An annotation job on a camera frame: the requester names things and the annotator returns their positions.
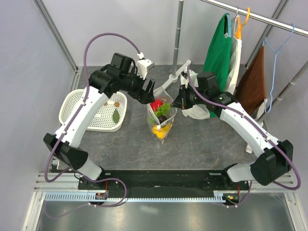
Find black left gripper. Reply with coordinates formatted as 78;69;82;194
120;67;155;104

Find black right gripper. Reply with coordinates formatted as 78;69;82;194
171;83;208;110

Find red apple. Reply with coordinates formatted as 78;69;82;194
150;99;164;112

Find green grape bunch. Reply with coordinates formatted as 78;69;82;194
154;103;171;117

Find clear dotted zip bag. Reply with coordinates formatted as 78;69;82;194
147;87;178;144

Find dark purple fruit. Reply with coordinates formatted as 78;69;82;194
157;115;167;124

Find yellow bell pepper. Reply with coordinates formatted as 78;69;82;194
152;124;172;140

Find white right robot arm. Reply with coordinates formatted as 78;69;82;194
171;71;293;190

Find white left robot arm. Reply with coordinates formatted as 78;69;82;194
43;53;155;189

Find white garment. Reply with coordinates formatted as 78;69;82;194
180;33;242;120

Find green leaf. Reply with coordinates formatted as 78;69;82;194
112;109;120;124

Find green shirt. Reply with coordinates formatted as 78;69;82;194
202;13;232;118

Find brown towel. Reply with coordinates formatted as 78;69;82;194
235;46;266;115

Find white perforated plastic basket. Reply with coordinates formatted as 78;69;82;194
58;89;127;132

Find orange clothes hanger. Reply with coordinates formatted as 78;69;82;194
234;7;250;40

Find grey clothes rack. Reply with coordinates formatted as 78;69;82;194
153;0;308;154

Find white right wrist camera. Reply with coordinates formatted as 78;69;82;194
180;71;200;86

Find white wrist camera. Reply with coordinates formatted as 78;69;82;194
180;71;200;86
136;52;155;80

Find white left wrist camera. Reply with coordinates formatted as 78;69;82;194
136;52;155;80

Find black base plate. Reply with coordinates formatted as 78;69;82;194
78;170;249;198

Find blue wire hanger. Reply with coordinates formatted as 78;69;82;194
262;23;295;114

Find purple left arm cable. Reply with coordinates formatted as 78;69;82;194
43;33;142;219

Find grey slotted cable duct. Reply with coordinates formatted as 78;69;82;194
44;192;226;203

